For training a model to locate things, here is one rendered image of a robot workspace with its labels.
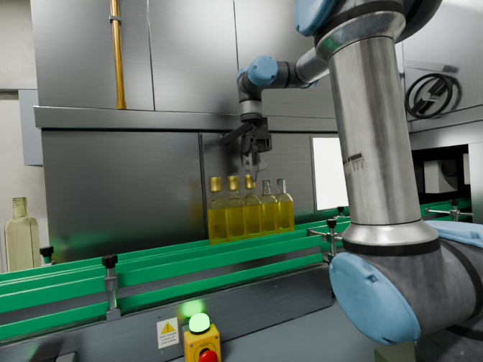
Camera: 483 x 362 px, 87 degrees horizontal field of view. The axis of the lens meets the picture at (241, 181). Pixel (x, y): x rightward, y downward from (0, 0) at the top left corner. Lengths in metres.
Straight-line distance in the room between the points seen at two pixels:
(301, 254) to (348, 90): 0.53
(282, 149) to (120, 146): 0.59
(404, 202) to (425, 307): 0.12
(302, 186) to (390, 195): 0.75
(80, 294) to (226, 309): 0.33
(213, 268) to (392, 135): 0.49
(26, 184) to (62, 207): 3.10
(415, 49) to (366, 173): 1.40
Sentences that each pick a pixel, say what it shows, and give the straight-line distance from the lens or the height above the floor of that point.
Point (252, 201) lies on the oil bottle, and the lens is 0.81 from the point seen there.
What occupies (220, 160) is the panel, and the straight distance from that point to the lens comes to 0.92.
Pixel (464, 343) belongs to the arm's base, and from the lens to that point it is 0.52.
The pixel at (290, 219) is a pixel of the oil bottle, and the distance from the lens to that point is 0.88.
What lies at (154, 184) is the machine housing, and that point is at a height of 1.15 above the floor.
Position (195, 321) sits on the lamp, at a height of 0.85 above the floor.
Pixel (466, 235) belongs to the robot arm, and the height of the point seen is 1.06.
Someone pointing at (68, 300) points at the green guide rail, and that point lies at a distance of 0.67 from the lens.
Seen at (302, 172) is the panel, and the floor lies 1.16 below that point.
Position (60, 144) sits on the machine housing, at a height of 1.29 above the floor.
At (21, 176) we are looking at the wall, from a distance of 4.04.
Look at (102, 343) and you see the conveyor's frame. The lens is 0.68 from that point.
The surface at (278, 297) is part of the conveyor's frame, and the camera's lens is 0.76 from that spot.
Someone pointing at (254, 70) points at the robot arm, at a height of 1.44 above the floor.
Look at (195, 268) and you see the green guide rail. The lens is 0.66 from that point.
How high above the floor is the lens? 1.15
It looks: 1 degrees down
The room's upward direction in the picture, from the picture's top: 4 degrees counter-clockwise
